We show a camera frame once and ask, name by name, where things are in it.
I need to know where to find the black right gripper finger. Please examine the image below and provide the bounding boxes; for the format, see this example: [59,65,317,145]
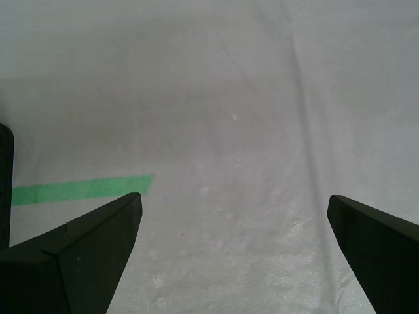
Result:
[0,192,143,314]
[327,194,419,314]

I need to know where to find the black perforated plastic basket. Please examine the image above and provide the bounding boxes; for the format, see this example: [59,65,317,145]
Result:
[0,122,15,250]

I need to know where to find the long green tape strip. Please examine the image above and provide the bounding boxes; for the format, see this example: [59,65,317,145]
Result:
[11,174,154,207]

